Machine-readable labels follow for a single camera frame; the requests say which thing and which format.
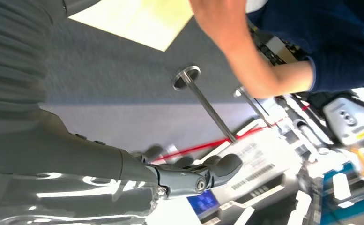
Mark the white machine housing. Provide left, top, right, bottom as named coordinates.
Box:
left=322, top=95, right=364, bottom=147

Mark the blue display screen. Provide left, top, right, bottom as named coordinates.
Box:
left=186, top=190, right=222, bottom=218

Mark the red barrier belt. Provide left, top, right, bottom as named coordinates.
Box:
left=152, top=119, right=286, bottom=164

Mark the white printed sign board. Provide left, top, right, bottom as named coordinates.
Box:
left=194, top=133, right=304, bottom=215

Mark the ribbed grey right arm sleeve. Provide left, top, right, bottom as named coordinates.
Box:
left=0, top=0, right=54, bottom=113

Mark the person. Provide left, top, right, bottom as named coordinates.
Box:
left=246, top=0, right=364, bottom=94

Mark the metal stanchion post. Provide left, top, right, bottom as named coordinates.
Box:
left=233, top=86, right=273, bottom=128
left=171, top=65, right=239, bottom=144

